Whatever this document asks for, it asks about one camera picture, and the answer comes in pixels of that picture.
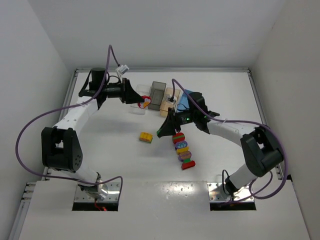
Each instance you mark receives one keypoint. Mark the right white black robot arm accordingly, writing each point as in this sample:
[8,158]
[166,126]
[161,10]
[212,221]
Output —
[261,149]

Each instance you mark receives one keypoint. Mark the yellow orange bird lego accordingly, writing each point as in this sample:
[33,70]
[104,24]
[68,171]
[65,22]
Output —
[146,137]

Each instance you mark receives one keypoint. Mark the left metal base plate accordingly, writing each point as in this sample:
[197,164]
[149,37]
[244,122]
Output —
[103,193]

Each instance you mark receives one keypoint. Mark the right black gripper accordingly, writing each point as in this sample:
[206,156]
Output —
[172,120]

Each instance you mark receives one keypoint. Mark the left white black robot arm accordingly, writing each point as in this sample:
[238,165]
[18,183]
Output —
[61,149]

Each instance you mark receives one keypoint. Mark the red round striped lego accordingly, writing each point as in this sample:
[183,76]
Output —
[178,137]

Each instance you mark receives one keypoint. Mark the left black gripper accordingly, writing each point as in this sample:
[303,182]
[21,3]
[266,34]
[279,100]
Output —
[125,90]

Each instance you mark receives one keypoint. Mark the orange translucent plastic container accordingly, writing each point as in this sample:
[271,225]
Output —
[166,103]

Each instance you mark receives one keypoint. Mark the purple striped oval lego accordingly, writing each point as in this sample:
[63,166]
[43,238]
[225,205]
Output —
[182,156]

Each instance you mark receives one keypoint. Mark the red base lego brick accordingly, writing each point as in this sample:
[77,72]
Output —
[187,165]

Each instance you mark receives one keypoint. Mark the yellow curved lego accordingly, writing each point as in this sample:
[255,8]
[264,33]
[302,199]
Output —
[181,150]

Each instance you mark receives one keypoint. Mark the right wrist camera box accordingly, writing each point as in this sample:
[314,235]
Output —
[172,100]

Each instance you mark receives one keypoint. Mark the purple flower print lego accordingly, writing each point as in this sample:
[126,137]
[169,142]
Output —
[181,144]

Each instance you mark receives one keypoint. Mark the blue plastic container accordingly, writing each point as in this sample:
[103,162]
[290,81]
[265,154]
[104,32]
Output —
[183,103]

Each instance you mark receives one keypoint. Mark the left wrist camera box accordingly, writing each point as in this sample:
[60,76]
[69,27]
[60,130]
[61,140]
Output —
[121,70]

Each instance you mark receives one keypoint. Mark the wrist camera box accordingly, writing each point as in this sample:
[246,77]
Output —
[172,100]
[121,70]

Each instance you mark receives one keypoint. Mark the smoky grey plastic container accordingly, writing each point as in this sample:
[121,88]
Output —
[157,92]

